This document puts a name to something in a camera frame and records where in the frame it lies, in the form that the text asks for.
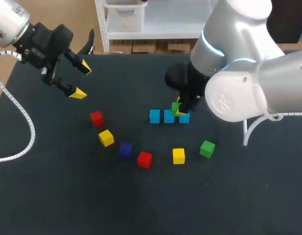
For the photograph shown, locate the dark purple cube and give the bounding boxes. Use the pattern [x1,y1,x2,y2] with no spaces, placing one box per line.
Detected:
[118,141,133,159]

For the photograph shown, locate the red cube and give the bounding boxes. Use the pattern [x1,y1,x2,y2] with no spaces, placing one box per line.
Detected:
[137,151,153,169]
[90,111,104,127]

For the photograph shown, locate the white plastic bin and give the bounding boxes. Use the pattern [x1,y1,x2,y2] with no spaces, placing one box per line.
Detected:
[105,0,145,33]

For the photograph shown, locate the white cable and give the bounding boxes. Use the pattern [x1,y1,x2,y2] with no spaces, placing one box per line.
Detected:
[0,50,36,164]
[242,112,302,147]

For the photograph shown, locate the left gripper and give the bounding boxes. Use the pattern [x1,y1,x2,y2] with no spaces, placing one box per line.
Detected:
[12,22,92,100]

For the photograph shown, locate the white metal shelf rack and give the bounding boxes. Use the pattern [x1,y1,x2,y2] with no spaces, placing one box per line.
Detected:
[94,0,215,53]

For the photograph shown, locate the yellow cube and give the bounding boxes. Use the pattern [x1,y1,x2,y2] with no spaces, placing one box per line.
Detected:
[173,148,186,165]
[99,129,115,147]

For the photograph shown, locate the brown cardboard boxes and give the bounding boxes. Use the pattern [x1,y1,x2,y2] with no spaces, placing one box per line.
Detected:
[109,39,194,55]

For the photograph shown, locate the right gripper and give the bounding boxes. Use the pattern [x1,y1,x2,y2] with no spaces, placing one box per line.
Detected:
[165,63,210,116]

